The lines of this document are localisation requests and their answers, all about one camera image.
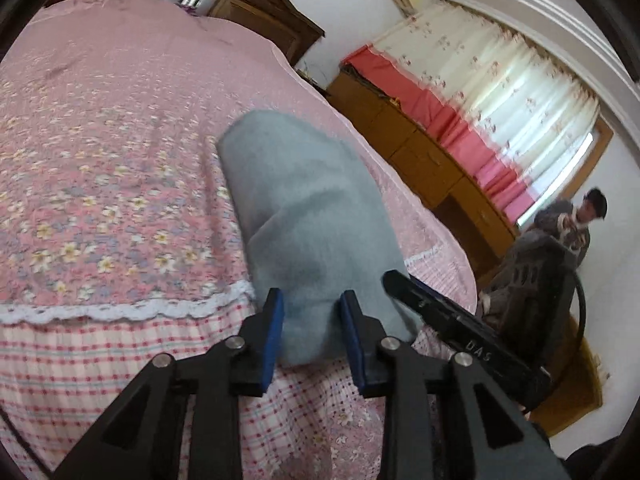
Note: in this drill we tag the pink floral bedspread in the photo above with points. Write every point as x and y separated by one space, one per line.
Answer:
100 160

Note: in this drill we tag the grey-blue pants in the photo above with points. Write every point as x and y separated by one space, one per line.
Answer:
300 210

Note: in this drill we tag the dark wooden headboard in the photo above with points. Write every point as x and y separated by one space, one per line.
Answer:
250 15

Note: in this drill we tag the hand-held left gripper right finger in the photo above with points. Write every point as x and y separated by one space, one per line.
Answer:
350 340

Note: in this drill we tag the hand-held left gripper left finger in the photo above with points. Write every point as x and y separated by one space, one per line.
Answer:
274 330

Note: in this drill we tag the floral curtain with red hem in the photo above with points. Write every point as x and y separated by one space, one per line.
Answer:
490 90

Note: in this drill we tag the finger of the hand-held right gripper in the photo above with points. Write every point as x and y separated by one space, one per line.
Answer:
450 317

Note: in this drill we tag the light wooden cabinet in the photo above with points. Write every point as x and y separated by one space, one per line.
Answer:
415 155

